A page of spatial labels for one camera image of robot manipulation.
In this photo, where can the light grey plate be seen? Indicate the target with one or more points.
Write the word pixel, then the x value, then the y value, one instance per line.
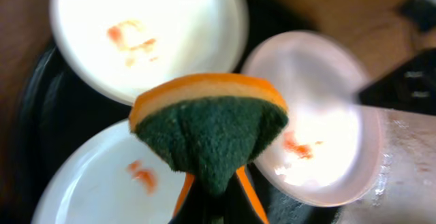
pixel 112 178

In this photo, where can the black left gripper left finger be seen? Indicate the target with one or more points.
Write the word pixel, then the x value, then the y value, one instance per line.
pixel 194 205

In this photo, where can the orange green scrub sponge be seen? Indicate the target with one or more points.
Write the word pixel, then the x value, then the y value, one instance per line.
pixel 209 125

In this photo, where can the black round tray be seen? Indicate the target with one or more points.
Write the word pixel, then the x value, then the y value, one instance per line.
pixel 59 111

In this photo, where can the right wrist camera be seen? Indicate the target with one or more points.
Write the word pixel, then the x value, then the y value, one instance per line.
pixel 419 12

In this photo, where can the pink plate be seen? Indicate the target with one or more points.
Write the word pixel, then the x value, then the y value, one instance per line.
pixel 331 150

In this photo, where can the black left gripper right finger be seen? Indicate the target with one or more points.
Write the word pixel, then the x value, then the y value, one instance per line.
pixel 242 204

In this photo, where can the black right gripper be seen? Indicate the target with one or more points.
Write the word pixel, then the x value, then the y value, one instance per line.
pixel 409 88

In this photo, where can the cream white plate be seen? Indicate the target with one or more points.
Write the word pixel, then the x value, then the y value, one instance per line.
pixel 122 48

